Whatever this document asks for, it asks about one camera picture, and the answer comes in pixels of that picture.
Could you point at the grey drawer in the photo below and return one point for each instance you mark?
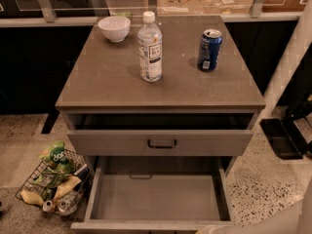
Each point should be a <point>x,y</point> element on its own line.
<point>156,195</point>
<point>162,134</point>

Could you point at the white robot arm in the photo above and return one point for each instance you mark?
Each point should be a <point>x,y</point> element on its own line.
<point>295,219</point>

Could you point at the grey drawer cabinet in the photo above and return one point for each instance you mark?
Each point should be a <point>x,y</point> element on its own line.
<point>106,79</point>

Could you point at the grey top drawer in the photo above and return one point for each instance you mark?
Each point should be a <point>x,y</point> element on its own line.
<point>162,134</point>

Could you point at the clear plastic water bottle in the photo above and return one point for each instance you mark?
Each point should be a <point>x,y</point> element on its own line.
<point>150,49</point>

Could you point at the blue soda can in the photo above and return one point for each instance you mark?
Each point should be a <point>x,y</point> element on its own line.
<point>210,44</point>

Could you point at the white ceramic bowl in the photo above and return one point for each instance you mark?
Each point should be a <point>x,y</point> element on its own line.
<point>115,28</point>

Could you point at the green snack bag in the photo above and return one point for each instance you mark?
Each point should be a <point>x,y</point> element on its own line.
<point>54,156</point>

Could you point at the yellow snack bag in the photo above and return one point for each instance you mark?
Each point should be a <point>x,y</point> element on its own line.
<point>67,186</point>

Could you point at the black floor tray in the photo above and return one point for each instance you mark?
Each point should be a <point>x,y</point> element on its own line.
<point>285,138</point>

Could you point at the silver can in basket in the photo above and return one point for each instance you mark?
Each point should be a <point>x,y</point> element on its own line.
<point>67,205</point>

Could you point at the small silver can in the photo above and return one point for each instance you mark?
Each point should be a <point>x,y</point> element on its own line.
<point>48,206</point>

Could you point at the black wire basket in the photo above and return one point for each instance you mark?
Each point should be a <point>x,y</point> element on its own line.
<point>44,181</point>

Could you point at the metal railing frame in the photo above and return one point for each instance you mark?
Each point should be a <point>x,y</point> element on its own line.
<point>18,13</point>

